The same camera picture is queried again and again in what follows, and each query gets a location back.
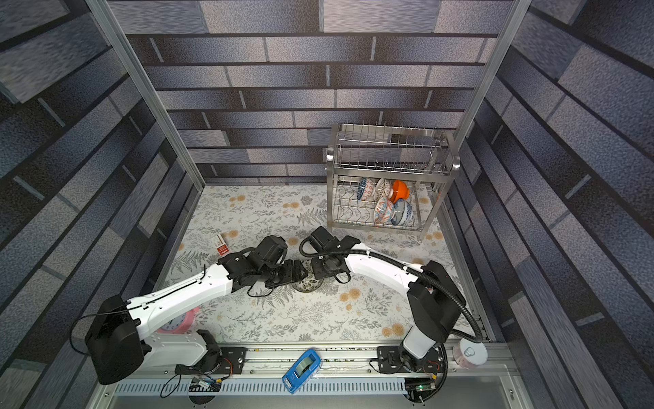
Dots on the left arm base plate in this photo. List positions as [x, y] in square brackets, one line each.
[216, 361]

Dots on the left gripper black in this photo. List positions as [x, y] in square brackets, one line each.
[292, 277]

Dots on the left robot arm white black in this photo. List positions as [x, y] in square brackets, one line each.
[120, 342]

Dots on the steel two-tier dish rack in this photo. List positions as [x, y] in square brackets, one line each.
[427, 160]

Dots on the blue floral rim bowl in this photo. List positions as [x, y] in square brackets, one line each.
[403, 213]

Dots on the orange bowl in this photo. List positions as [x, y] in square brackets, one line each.
[400, 190]

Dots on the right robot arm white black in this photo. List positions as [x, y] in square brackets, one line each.
[437, 307]

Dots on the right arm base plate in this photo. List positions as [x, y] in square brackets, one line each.
[393, 360]

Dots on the black white floral bowl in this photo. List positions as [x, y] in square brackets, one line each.
[309, 283]

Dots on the small red white box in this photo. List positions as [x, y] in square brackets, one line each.
[222, 247]

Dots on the blue handheld meter device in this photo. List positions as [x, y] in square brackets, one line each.
[302, 370]

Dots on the white lattice pattern bowl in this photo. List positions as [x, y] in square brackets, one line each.
[383, 189]

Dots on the floral table mat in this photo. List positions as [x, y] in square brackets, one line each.
[349, 310]

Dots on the blue dotted pattern bowl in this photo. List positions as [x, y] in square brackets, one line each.
[366, 189]

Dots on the aluminium rail frame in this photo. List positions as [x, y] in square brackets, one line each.
[346, 376]

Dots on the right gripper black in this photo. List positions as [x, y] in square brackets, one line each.
[324, 267]

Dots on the red blue floral bowl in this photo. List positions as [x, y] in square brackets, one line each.
[384, 211]

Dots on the pink alarm clock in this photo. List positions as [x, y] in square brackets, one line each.
[181, 324]

